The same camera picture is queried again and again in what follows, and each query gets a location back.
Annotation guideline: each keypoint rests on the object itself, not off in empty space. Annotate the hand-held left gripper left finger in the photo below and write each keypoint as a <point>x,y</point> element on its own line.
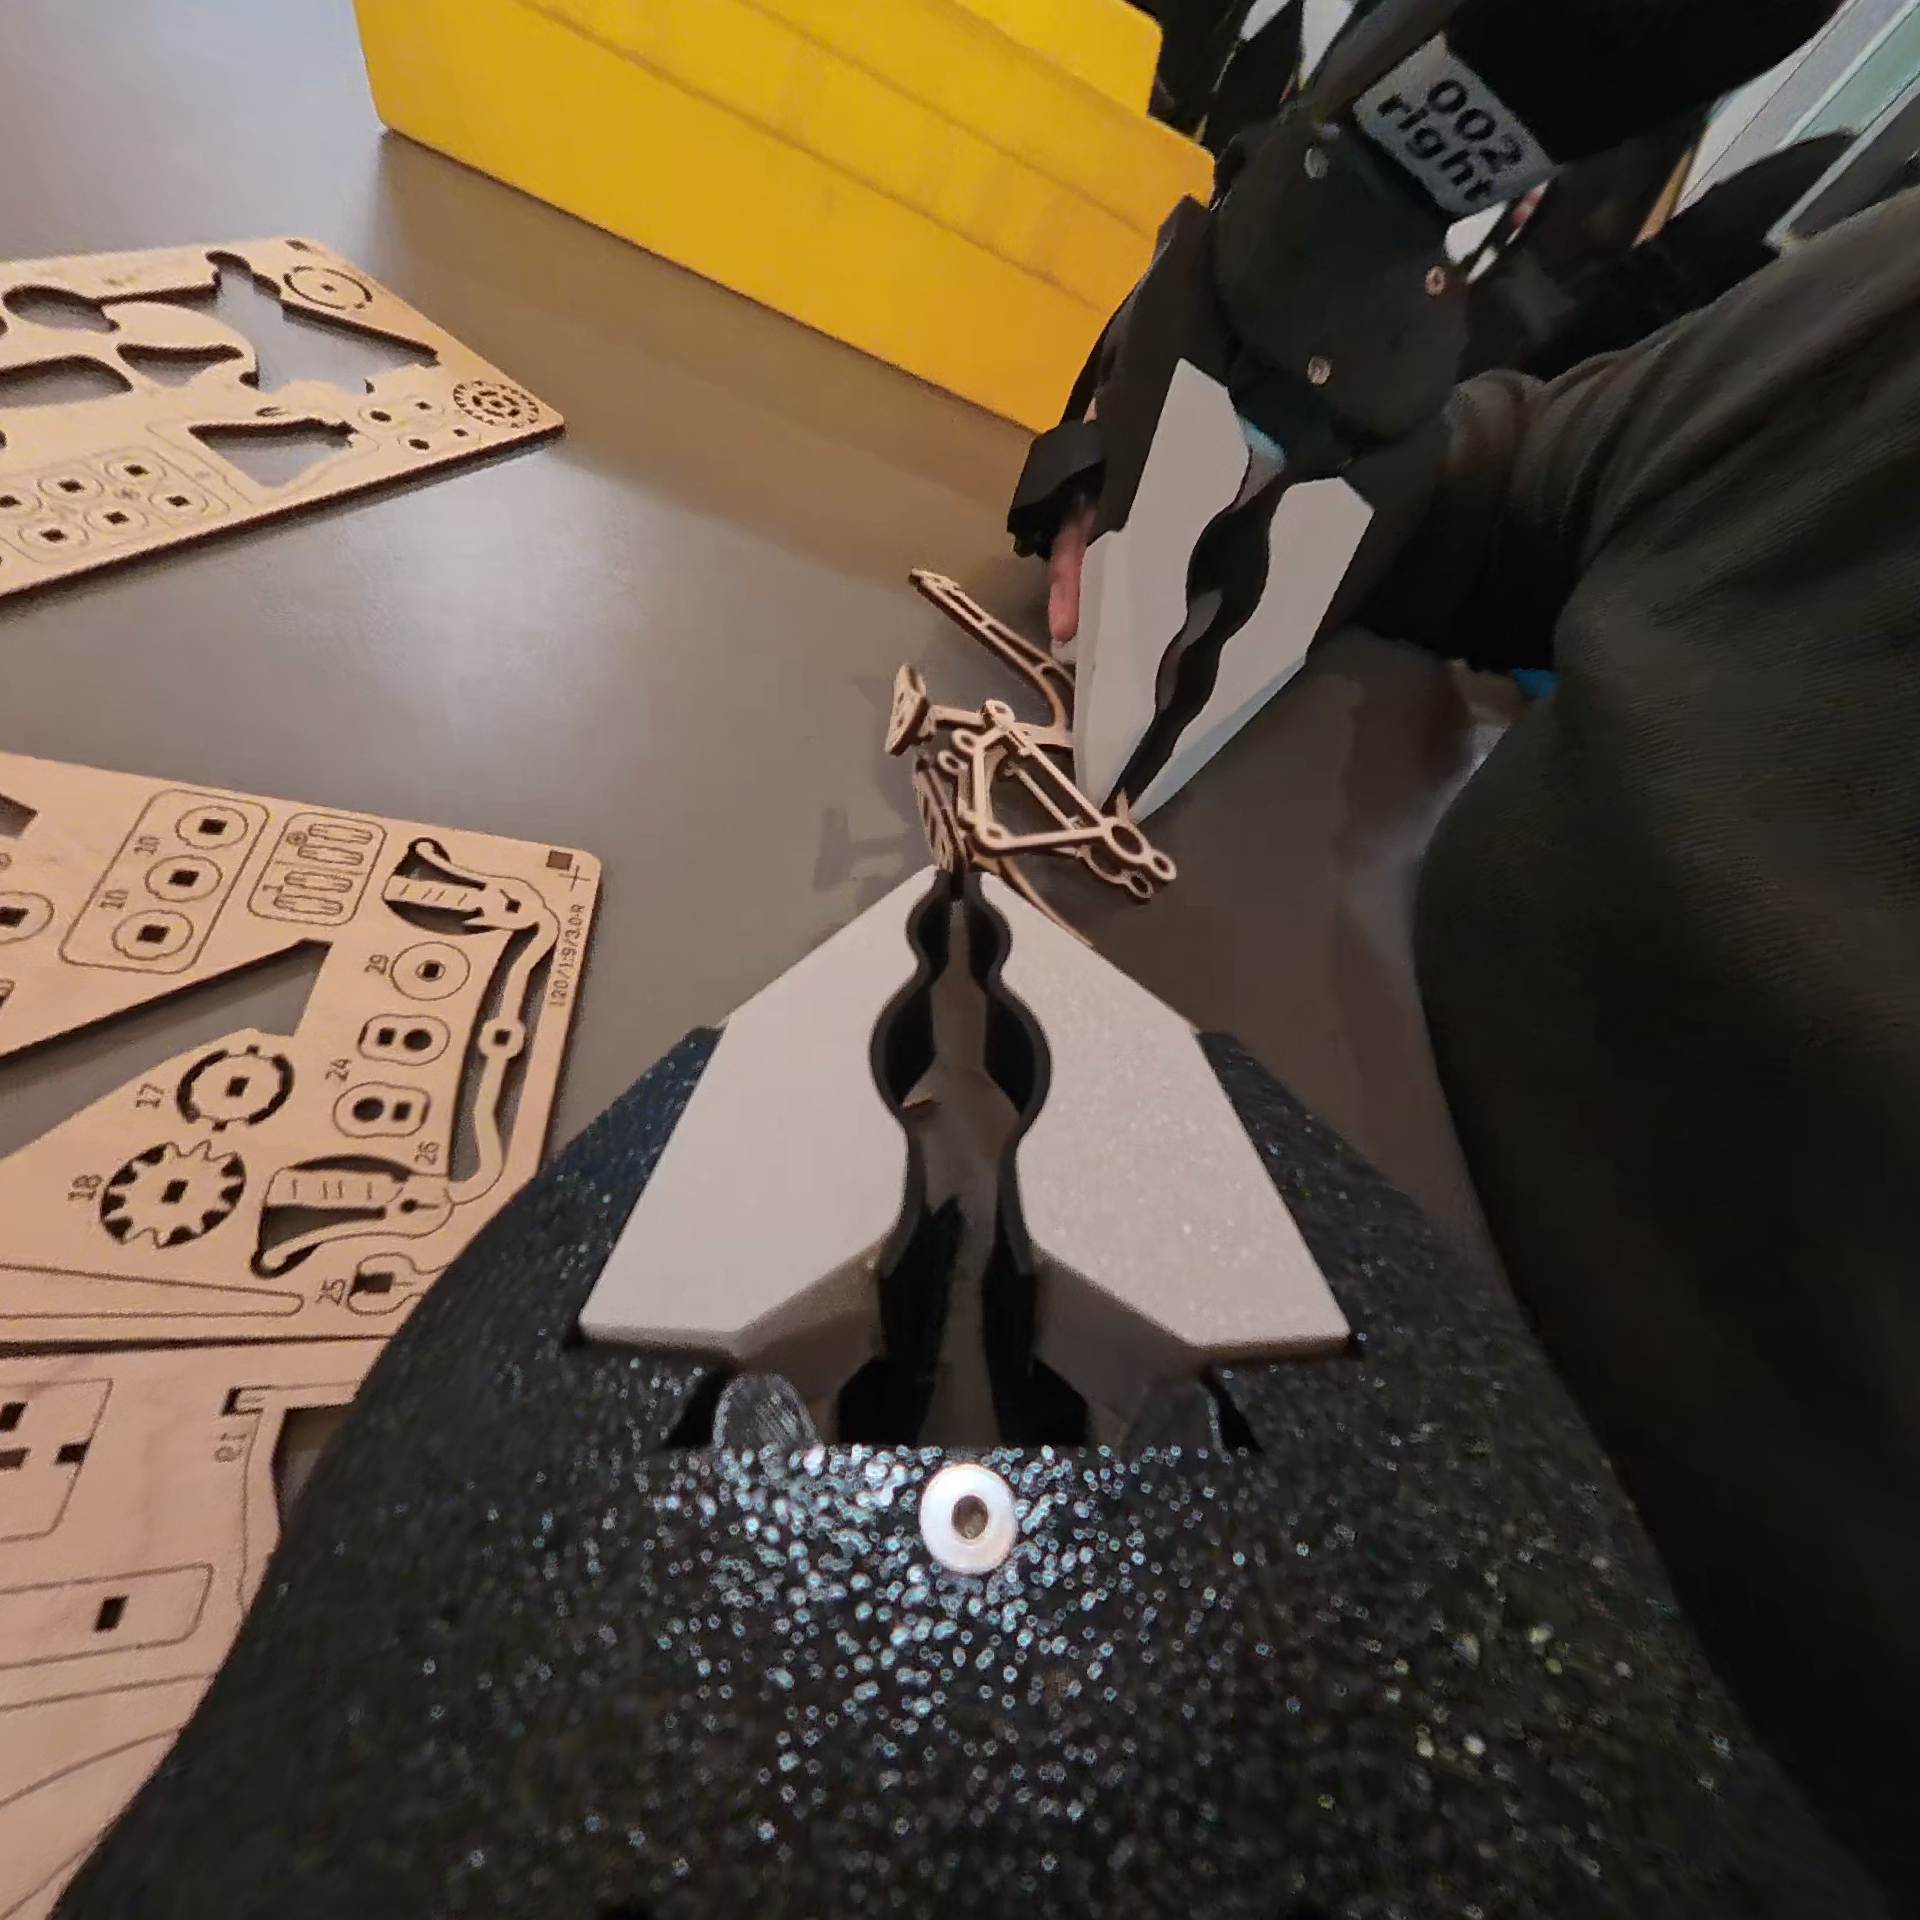
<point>735,1170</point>

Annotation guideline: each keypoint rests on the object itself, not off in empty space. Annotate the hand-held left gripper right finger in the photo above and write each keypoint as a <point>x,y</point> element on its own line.
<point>1187,1170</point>

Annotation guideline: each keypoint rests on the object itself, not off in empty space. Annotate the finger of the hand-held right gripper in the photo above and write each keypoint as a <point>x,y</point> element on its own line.
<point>1148,570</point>
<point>1297,585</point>

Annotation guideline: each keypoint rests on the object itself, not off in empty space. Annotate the wooden model assembly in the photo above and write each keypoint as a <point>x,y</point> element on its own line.
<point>905,709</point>

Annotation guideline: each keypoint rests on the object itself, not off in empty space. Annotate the small wooden part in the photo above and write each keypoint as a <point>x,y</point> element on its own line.
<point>943,828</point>

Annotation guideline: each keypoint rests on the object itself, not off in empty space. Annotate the person's right forearm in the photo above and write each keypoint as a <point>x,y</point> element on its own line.
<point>1679,449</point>

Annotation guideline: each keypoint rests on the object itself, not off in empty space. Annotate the wooden sheet with gear parts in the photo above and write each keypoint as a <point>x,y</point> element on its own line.
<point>90,857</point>

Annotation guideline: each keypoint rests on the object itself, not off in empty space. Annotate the person's right hand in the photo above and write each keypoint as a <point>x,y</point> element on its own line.
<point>1065,593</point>

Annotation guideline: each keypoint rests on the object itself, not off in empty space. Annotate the yellow plastic box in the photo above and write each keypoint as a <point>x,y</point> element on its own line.
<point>751,120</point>

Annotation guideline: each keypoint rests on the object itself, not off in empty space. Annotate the wooden sheet with rectangular slots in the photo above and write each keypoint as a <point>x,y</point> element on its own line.
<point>180,1441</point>

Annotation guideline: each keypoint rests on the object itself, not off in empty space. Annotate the wooden sheet with large cutouts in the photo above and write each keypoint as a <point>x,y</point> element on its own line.
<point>96,500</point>

